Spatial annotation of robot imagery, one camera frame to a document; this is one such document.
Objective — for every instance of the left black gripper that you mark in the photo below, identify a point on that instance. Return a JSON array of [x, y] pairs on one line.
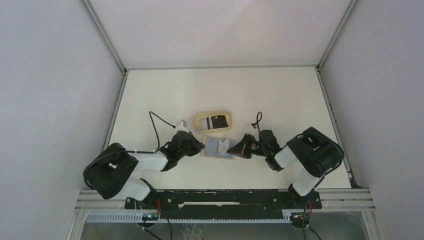
[[197, 146]]

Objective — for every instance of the black card in tray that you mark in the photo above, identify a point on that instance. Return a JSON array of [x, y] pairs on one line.
[[213, 122]]

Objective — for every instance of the beige oval tray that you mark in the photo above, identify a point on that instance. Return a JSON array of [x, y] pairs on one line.
[[196, 122]]

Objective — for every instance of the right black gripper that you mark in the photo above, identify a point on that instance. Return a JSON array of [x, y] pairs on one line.
[[241, 148]]

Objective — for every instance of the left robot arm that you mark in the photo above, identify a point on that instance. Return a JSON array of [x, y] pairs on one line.
[[110, 174]]

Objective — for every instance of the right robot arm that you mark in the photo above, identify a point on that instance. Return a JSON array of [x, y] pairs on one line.
[[317, 154]]

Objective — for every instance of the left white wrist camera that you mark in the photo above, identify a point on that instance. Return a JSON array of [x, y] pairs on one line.
[[181, 126]]

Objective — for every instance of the blue grey credit card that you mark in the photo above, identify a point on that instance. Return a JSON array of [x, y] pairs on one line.
[[223, 146]]

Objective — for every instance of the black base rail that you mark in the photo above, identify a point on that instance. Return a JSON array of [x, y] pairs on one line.
[[220, 204]]

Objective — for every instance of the beige leather card holder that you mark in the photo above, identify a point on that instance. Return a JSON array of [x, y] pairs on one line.
[[233, 142]]

